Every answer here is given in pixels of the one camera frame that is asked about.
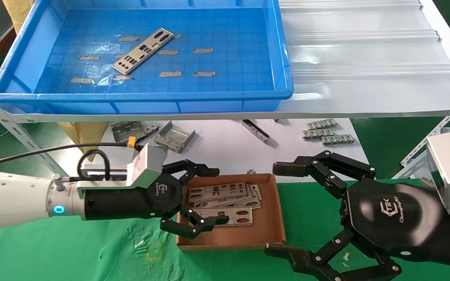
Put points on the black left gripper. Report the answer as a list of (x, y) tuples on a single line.
[(131, 203)]

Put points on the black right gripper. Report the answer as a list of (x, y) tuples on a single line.
[(397, 218)]

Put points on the silver metal IO shield plate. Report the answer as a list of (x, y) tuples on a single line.
[(254, 194), (257, 203), (225, 196), (136, 54), (240, 222)]

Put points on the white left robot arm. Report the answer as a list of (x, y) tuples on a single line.
[(10, 199)]

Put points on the brown cardboard box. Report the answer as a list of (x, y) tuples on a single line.
[(229, 236)]

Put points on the blue plastic tray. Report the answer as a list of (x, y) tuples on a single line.
[(240, 47)]

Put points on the white paper sheet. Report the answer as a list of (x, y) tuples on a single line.
[(217, 148)]

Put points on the small metal pin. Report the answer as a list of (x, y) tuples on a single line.
[(140, 244)]

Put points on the small toothed metal strip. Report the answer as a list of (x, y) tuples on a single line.
[(338, 139), (318, 134), (322, 124)]

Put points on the small slotted metal plate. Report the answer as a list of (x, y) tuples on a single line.
[(151, 128)]

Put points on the green table cloth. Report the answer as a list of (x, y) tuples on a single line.
[(123, 257)]

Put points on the long narrow metal bar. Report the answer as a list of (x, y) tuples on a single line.
[(256, 130)]

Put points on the perforated steel shelf angle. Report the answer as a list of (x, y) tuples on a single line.
[(14, 128), (420, 146), (412, 168)]

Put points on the yellow woven bag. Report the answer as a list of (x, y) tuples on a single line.
[(84, 134)]

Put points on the white corrugated shelf board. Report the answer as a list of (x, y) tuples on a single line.
[(365, 58)]

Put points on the yellow woven sack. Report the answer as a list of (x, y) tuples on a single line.
[(16, 11)]

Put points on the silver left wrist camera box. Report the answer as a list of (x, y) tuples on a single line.
[(147, 164)]

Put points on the grey folded metal bracket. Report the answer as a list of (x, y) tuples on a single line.
[(174, 138)]

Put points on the grey stamped metal bracket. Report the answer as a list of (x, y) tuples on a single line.
[(121, 130)]

